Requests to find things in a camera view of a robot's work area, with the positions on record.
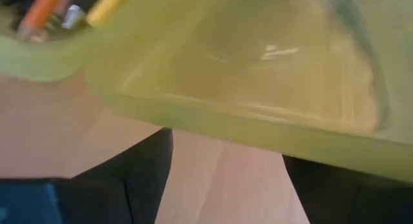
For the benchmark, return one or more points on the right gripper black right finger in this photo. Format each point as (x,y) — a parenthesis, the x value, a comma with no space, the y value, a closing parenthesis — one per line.
(355,201)

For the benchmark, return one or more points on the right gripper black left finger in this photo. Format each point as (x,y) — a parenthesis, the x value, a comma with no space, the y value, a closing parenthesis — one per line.
(113,191)

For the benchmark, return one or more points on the transparent yellow-green supply box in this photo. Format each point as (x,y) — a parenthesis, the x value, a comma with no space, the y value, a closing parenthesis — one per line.
(258,72)

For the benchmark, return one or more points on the yellow pencil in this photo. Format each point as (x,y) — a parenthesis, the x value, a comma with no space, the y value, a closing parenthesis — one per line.
(106,7)

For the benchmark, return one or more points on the orange pencil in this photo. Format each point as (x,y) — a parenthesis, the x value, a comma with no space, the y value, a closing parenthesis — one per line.
(40,12)

